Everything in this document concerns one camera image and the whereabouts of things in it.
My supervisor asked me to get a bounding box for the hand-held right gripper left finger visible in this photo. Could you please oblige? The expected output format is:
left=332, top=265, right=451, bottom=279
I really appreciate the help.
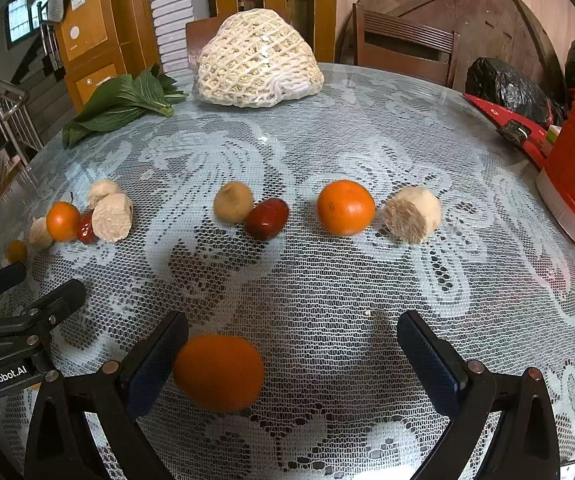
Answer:
left=23, top=310, right=189, bottom=480

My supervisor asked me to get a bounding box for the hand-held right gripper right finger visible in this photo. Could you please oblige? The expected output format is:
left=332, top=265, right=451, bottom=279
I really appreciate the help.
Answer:
left=397, top=310, right=568, bottom=480

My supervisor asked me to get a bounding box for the large orange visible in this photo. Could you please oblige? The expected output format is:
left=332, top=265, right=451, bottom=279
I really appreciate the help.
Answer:
left=173, top=335, right=265, bottom=413

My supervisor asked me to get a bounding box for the small red jujube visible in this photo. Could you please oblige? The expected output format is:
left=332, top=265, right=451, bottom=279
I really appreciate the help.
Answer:
left=77, top=212, right=97, bottom=245

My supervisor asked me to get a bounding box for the small orange with stem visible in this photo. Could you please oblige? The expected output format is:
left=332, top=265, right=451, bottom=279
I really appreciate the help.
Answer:
left=46, top=192, right=81, bottom=243

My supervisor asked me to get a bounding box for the large beige sugarcane chunk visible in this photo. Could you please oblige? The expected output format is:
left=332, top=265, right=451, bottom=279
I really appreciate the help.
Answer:
left=383, top=186, right=443, bottom=245

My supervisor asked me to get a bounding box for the metal stair railing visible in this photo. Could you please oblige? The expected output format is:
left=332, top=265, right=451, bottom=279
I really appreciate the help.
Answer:
left=0, top=67, right=44, bottom=166

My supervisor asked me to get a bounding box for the round orange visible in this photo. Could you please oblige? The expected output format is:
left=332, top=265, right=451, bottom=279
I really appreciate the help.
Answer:
left=316, top=180, right=376, bottom=237

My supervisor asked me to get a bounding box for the brown longan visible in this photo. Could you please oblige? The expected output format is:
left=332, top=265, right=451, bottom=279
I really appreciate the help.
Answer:
left=213, top=181, right=254, bottom=225

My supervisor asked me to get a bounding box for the dark red jujube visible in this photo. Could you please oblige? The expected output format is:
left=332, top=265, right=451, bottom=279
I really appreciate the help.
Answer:
left=244, top=198, right=289, bottom=241

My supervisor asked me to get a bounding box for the green leafy vegetable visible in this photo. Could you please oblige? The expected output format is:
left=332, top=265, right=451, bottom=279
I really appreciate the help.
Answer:
left=62, top=64, right=189, bottom=149

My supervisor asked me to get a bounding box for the red box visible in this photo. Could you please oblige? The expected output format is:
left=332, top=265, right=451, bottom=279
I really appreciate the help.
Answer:
left=462, top=92, right=563, bottom=170

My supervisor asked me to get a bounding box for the yellow wooden cabinet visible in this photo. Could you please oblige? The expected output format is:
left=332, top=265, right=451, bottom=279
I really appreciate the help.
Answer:
left=53, top=0, right=160, bottom=113

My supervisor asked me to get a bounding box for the window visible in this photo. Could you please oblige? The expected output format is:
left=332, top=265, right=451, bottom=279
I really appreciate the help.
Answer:
left=6, top=0, right=50, bottom=43

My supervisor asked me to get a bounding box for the black plastic bag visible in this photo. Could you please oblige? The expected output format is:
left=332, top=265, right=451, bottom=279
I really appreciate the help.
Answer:
left=465, top=56, right=568, bottom=126

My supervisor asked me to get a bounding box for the white ribbed shutter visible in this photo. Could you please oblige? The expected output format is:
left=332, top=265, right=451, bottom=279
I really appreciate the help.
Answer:
left=144, top=0, right=210, bottom=75

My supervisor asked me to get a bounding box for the white foam net wrapped fruit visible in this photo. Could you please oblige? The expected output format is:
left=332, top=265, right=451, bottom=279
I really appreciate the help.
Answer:
left=192, top=9, right=325, bottom=108

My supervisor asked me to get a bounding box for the dark brown slatted chair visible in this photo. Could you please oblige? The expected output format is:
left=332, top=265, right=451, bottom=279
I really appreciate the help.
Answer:
left=351, top=3, right=461, bottom=89

